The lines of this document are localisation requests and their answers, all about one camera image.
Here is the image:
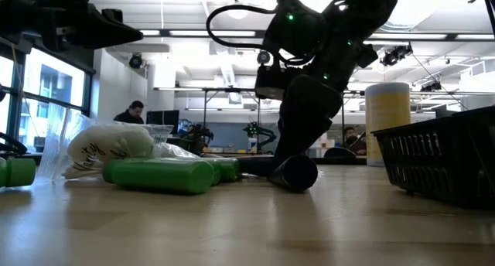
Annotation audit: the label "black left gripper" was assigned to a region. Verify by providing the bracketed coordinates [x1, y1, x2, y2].
[0, 5, 144, 53]

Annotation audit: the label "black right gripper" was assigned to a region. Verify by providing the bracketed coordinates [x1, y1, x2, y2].
[272, 74, 343, 162]

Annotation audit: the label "dark blue toiletry tube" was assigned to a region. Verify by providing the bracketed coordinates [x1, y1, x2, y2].
[268, 154, 319, 193]
[236, 156, 279, 178]

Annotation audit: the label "green travel bottle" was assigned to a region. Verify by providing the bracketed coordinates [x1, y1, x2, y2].
[0, 156, 37, 189]
[211, 159, 224, 186]
[101, 157, 215, 196]
[219, 157, 241, 183]

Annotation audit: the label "white vanity kit bag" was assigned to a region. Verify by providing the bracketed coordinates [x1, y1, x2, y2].
[38, 103, 173, 181]

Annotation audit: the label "white cotton pads bag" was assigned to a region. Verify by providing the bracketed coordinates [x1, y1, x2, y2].
[152, 142, 200, 159]

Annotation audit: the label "person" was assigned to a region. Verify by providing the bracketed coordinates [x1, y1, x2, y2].
[342, 126, 367, 155]
[113, 100, 145, 124]

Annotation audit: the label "large window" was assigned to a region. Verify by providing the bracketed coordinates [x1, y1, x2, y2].
[0, 45, 96, 155]

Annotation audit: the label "yellow canister white lid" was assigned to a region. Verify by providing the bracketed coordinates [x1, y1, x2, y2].
[364, 82, 411, 166]

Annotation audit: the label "black background monitors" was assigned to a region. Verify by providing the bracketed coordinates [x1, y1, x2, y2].
[145, 109, 181, 128]

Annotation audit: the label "long ceiling light strip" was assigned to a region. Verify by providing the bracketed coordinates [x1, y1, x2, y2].
[138, 28, 495, 42]

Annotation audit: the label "black slotted plastic basket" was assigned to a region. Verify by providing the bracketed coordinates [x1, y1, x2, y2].
[370, 114, 471, 203]
[462, 105, 495, 211]

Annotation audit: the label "black ceiling spotlight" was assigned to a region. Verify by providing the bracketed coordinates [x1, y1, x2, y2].
[381, 43, 414, 68]
[420, 81, 442, 93]

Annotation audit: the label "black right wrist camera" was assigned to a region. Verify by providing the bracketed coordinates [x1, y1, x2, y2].
[254, 63, 290, 101]

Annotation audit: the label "black overhead rig frame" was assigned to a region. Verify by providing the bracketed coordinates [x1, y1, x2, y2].
[154, 86, 367, 157]

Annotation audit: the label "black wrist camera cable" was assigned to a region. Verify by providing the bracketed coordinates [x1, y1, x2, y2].
[206, 0, 301, 66]

